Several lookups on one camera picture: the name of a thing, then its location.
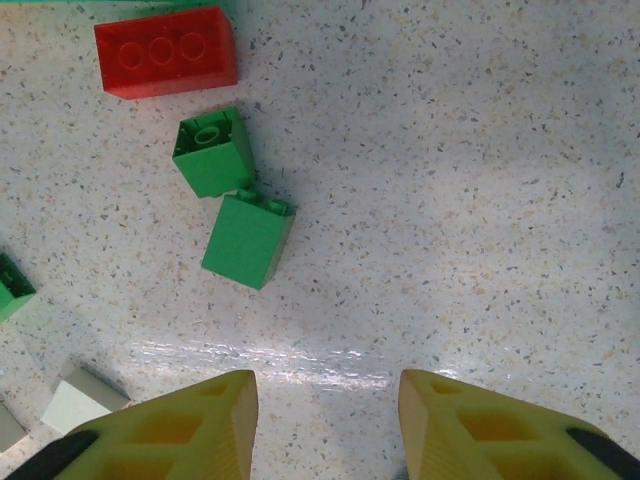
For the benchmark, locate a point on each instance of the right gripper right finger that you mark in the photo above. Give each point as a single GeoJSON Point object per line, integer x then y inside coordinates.
{"type": "Point", "coordinates": [490, 430]}

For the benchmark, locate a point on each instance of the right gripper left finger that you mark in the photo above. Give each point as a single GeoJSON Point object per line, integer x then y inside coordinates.
{"type": "Point", "coordinates": [165, 435]}

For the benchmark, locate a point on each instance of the green lego brick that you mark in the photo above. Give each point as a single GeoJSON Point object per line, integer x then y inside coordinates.
{"type": "Point", "coordinates": [245, 240]}
{"type": "Point", "coordinates": [10, 292]}
{"type": "Point", "coordinates": [212, 160]}

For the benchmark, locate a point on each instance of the red lego brick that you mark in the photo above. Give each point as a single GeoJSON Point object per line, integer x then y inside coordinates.
{"type": "Point", "coordinates": [165, 52]}

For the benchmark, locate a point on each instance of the green plastic bin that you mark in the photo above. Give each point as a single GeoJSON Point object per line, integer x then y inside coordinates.
{"type": "Point", "coordinates": [100, 1]}

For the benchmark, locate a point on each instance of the small white lego brick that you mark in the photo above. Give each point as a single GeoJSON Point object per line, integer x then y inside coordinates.
{"type": "Point", "coordinates": [7, 430]}
{"type": "Point", "coordinates": [75, 405]}

